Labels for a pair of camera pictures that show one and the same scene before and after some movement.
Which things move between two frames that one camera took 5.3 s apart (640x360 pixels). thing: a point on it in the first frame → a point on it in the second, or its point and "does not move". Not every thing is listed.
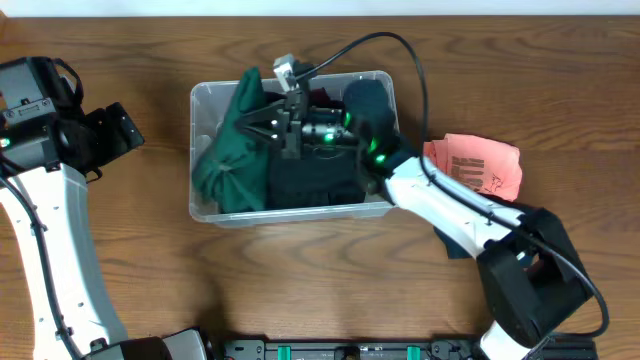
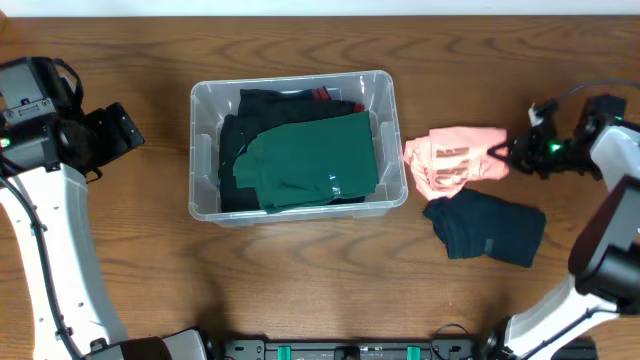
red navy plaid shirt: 319,97 does not move
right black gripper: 287,108 → 523,153
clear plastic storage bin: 258,154 does not move
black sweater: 323,175 → 260,112
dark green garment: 233,174 → 307,163
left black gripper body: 117,128 does not move
